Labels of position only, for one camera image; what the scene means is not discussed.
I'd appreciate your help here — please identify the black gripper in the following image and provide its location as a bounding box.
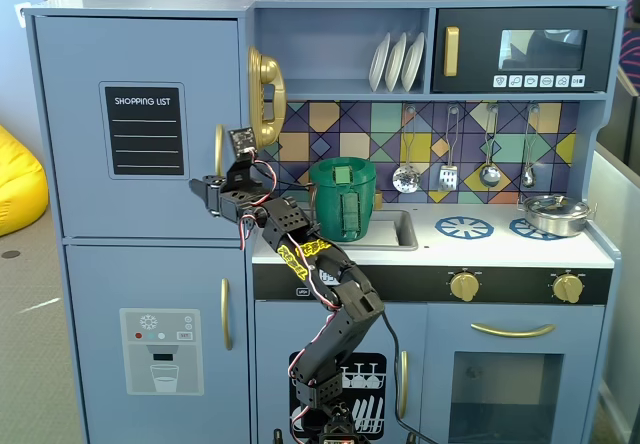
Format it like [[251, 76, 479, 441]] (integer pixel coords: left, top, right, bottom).
[[188, 174, 274, 224]]

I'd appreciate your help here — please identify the blue shopping list cabinet door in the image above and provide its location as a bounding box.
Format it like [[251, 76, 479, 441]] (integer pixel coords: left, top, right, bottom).
[[33, 15, 241, 241]]

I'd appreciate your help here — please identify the blue ice dispenser fridge door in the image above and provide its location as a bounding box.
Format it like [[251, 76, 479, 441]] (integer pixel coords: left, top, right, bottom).
[[64, 243, 250, 444]]

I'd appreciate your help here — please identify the blue dishwasher door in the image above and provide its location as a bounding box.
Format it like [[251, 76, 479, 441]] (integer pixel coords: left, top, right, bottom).
[[255, 300, 427, 444]]

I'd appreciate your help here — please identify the blue toy kitchen cabinet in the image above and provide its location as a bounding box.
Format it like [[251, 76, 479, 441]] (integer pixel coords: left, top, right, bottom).
[[22, 0, 627, 444]]

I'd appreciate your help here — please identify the blue oven door with window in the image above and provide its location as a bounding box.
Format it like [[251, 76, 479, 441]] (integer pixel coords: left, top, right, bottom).
[[423, 303, 605, 444]]

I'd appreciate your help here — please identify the gold toy telephone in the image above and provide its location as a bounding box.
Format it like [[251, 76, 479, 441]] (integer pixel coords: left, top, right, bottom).
[[247, 45, 288, 156]]

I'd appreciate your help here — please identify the green printed container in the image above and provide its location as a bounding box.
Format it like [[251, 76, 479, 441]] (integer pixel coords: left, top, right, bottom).
[[308, 157, 378, 242]]

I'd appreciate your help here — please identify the yellow bean bag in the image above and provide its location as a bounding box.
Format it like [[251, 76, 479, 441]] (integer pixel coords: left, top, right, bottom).
[[0, 124, 50, 238]]

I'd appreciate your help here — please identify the steel skimmer spoon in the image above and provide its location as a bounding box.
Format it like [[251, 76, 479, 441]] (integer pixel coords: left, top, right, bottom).
[[392, 105, 422, 195]]

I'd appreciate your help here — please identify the grey toy sink basin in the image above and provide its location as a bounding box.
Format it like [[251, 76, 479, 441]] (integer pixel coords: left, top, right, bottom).
[[319, 208, 419, 252]]

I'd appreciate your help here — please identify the white toy plate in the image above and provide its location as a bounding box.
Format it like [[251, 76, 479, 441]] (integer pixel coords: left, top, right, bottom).
[[368, 32, 392, 93], [383, 32, 409, 93], [401, 31, 427, 93]]

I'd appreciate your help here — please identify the steel slotted spatula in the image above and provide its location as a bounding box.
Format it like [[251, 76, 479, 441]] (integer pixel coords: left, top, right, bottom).
[[437, 105, 459, 193]]

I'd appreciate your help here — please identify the gold stove knob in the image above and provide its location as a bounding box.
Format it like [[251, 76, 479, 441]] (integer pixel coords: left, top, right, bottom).
[[551, 272, 586, 305], [449, 270, 484, 303]]

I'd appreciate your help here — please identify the steel ladle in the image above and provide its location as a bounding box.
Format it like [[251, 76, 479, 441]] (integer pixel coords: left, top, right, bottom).
[[478, 104, 503, 189]]

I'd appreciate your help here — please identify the black toy microwave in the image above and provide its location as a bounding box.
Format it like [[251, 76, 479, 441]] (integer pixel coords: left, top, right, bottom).
[[431, 7, 618, 95]]

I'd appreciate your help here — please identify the steel pot with lid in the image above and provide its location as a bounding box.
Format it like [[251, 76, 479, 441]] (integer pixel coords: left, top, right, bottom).
[[516, 193, 599, 239]]

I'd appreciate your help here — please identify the grey partition panel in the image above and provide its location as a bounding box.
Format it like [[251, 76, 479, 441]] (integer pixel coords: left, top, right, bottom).
[[587, 141, 640, 438]]

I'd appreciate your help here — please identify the gold curved cabinet door handle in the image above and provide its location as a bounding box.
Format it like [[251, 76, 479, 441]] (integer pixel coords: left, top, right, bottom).
[[214, 123, 225, 178]]

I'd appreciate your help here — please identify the small camera circuit board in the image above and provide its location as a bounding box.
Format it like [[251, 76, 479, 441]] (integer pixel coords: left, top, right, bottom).
[[224, 125, 261, 190]]

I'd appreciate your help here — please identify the gold fridge door handle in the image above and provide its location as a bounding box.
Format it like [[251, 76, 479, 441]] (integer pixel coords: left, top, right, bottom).
[[220, 277, 234, 352]]

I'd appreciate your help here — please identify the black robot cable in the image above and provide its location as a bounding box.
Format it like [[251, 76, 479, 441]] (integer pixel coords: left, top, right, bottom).
[[380, 310, 434, 444]]

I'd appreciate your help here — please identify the gold dishwasher door handle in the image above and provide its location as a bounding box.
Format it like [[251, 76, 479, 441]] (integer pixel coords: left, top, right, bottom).
[[397, 350, 410, 420]]

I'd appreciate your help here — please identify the gold microwave handle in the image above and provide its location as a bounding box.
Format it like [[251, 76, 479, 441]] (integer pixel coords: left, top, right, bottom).
[[444, 26, 461, 78]]

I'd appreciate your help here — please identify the gold oven door handle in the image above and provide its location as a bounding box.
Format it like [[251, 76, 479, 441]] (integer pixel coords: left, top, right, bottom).
[[470, 322, 557, 340]]

